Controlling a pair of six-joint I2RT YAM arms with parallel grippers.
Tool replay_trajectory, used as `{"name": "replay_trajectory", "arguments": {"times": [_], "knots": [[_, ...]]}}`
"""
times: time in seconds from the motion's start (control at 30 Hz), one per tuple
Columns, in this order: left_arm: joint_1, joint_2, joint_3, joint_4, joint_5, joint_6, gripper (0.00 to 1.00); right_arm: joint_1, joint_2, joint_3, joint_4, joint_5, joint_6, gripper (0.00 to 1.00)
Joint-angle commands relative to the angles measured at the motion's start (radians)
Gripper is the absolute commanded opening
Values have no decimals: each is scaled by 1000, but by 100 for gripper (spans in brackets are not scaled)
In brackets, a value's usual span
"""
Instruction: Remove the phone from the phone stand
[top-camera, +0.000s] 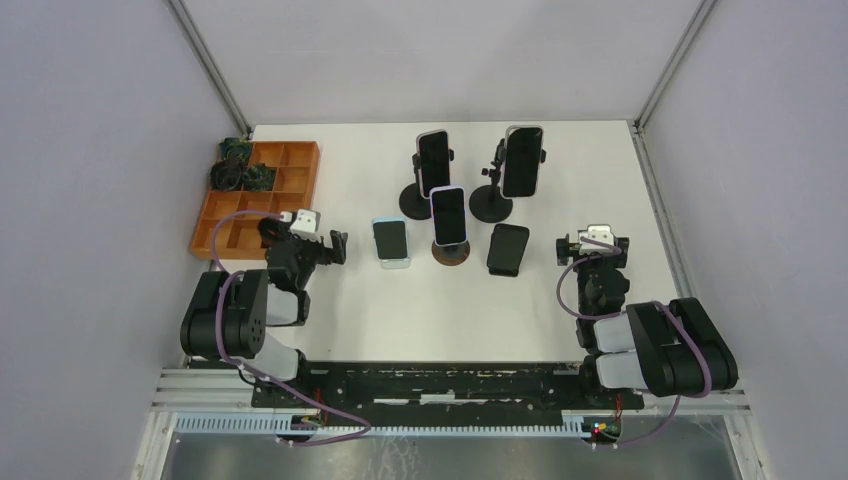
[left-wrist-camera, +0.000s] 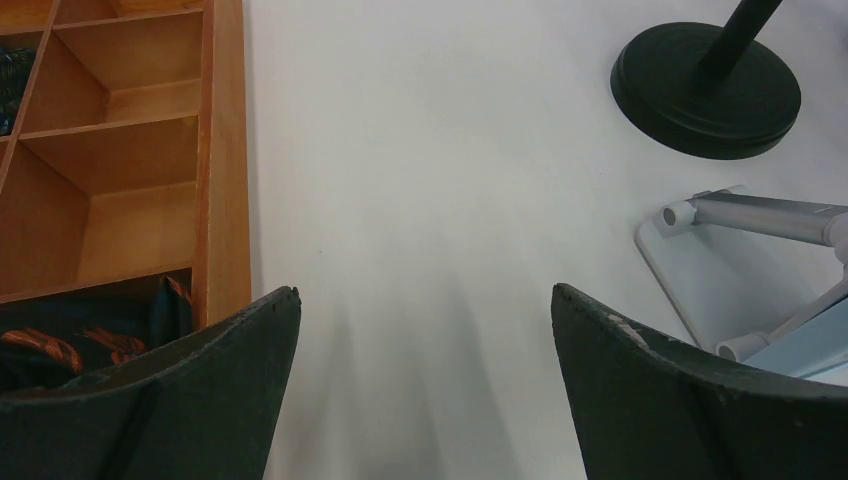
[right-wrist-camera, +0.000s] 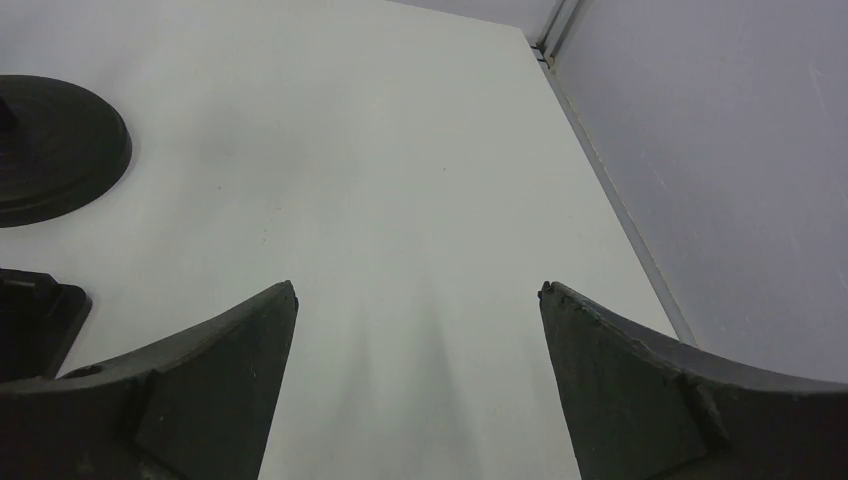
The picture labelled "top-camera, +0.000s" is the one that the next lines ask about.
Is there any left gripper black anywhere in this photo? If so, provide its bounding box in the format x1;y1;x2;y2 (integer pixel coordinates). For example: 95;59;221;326
278;222;346;290

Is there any light blue cased phone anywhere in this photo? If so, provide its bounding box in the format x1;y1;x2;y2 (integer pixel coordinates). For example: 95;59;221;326
372;217;409;261

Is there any brown round base stand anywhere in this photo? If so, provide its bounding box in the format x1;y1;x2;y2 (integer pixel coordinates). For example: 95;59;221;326
431;241;471;266

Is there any lilac cased phone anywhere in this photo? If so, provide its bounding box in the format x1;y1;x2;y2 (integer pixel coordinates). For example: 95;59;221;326
430;185;467;247

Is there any silver white phone stand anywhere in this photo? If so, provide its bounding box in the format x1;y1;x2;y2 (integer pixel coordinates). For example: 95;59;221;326
380;258;411;270

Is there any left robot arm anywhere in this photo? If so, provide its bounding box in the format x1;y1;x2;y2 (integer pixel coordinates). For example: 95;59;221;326
180;211;348;408

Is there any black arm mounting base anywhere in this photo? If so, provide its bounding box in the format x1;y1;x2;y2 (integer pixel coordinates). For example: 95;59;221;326
290;361;644;428

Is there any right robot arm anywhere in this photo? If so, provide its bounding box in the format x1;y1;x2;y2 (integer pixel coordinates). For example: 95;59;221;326
555;225;739;408

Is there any black rear left stand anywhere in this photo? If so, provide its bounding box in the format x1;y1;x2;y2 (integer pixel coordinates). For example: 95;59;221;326
398;153;431;220

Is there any black phone on stand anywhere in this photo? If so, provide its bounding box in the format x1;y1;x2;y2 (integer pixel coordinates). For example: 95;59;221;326
486;223;530;268

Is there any white cased rear right phone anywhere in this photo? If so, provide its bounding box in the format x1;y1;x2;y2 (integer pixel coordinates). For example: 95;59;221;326
501;125;544;198

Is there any white cased phone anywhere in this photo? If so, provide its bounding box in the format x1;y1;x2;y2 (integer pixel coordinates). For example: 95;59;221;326
416;130;452;198
501;125;544;198

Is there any black rear right stand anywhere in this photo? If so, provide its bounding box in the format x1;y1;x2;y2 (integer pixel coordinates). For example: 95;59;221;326
469;139;547;223

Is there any white cased rear left phone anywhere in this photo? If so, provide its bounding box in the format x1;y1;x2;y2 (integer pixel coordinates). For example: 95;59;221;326
416;130;452;198

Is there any orange compartment tray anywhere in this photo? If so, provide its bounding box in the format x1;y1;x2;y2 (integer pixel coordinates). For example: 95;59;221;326
189;138;321;260

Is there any green bundle at corner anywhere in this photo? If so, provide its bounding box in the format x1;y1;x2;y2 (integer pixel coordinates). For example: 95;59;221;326
218;137;253;164

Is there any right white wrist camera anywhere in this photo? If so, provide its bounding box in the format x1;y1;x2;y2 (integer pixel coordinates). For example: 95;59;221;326
577;224;617;254

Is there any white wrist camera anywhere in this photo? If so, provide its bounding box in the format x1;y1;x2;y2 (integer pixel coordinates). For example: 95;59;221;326
280;209;321;242
577;224;617;254

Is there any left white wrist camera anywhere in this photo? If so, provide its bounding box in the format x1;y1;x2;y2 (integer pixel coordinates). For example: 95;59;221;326
280;209;321;242

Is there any green patterned cable bundle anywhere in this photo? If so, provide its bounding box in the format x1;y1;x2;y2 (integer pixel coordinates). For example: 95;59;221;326
242;162;278;192

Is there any dark coiled cable bundle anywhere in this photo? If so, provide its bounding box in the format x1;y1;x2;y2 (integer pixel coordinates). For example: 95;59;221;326
210;158;244;192

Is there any white slotted cable duct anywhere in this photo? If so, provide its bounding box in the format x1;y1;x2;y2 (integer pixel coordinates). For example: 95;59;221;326
173;413;624;439

